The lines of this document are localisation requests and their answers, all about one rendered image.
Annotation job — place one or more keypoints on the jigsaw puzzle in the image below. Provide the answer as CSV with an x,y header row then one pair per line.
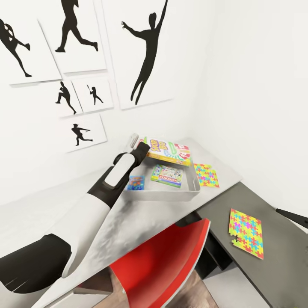
x,y
248,231
206,177

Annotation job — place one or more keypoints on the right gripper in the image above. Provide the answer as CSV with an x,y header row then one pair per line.
x,y
301,220

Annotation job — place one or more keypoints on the toy box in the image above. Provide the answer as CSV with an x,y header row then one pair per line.
x,y
156,191

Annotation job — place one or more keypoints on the board game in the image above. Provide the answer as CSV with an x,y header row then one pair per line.
x,y
168,151
136,183
167,175

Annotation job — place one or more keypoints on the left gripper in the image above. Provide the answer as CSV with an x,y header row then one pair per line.
x,y
142,149

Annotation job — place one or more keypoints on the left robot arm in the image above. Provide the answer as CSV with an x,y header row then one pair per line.
x,y
27,273

